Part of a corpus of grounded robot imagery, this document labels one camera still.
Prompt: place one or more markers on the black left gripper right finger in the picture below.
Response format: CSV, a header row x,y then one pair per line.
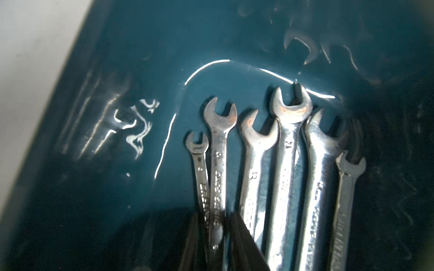
x,y
244,253

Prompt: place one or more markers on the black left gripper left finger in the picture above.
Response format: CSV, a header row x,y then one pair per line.
x,y
194,252

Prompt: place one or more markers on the smallest steel wrench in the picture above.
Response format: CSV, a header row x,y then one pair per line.
x,y
198,154

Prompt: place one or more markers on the medium steel wrench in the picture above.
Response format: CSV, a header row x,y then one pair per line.
x,y
256,144

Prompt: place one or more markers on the small steel wrench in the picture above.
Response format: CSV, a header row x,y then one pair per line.
x,y
219,126

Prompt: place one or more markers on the slim steel wrench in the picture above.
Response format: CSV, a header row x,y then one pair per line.
x,y
349,174

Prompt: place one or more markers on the longest steel wrench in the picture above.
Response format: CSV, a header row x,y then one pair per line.
x,y
317,213

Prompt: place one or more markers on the large steel wrench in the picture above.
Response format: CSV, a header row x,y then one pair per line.
x,y
290,119

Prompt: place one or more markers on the teal plastic storage tray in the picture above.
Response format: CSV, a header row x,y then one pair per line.
x,y
108,184

